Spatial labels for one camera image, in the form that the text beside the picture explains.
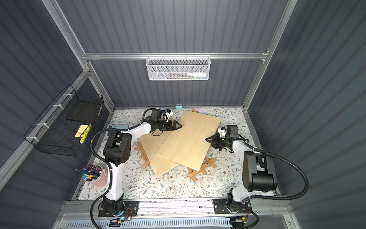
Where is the light plywood board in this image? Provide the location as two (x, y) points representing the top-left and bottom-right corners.
(156, 111), (222, 170)
(138, 132), (179, 177)

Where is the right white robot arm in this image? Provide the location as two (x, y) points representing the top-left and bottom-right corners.
(205, 125), (277, 213)

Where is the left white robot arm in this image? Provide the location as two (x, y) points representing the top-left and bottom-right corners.
(93, 108), (182, 216)

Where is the small teal box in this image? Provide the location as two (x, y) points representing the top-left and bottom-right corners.
(175, 104), (183, 110)

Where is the teal calculator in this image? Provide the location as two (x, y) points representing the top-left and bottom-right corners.
(107, 124), (128, 131)

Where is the white marker in basket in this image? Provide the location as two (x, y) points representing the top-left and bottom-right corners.
(186, 72), (207, 79)

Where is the floral table mat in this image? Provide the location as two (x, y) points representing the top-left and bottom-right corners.
(76, 107), (254, 200)

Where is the yellow green pen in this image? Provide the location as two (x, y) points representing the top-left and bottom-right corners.
(80, 124), (92, 144)

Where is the yellow sticky note pad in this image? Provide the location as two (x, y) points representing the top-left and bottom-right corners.
(75, 124), (89, 137)

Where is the pink pen cup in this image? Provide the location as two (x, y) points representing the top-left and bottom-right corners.
(75, 164), (109, 188)

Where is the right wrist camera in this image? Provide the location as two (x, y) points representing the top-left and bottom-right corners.
(217, 127), (227, 138)

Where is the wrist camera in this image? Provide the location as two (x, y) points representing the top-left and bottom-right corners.
(217, 127), (227, 138)
(163, 109), (173, 119)

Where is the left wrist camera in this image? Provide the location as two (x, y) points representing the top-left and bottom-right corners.
(163, 109), (173, 119)

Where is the left black corrugated cable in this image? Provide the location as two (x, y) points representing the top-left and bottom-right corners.
(90, 128), (129, 229)

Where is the white wire mesh basket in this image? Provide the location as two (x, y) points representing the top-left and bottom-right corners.
(145, 55), (211, 81)

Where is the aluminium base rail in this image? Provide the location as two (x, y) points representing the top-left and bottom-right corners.
(53, 198), (300, 229)

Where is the black wire wall basket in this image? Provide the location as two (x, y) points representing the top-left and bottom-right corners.
(23, 85), (104, 156)

